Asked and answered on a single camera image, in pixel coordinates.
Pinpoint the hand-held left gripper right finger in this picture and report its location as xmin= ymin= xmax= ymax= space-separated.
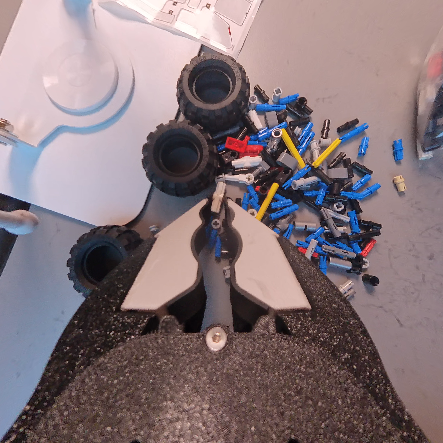
xmin=225 ymin=201 xmax=311 ymax=314

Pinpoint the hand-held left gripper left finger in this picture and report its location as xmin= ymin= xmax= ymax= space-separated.
xmin=121 ymin=200 xmax=212 ymax=316

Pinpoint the pile of small toy parts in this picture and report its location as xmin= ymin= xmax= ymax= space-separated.
xmin=208 ymin=83 xmax=410 ymax=298

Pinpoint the clear plastic bag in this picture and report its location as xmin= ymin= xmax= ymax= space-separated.
xmin=416 ymin=49 xmax=443 ymax=161

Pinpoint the grey desk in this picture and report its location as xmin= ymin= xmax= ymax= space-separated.
xmin=0 ymin=0 xmax=443 ymax=443

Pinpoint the black toy tire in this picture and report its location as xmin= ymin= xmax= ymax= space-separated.
xmin=176 ymin=52 xmax=251 ymax=129
xmin=67 ymin=225 xmax=142 ymax=298
xmin=141 ymin=121 xmax=219 ymax=197

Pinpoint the white booklet stand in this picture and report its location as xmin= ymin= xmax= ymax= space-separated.
xmin=0 ymin=0 xmax=201 ymax=236

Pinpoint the white sticker sheet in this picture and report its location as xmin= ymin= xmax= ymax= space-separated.
xmin=104 ymin=0 xmax=263 ymax=56

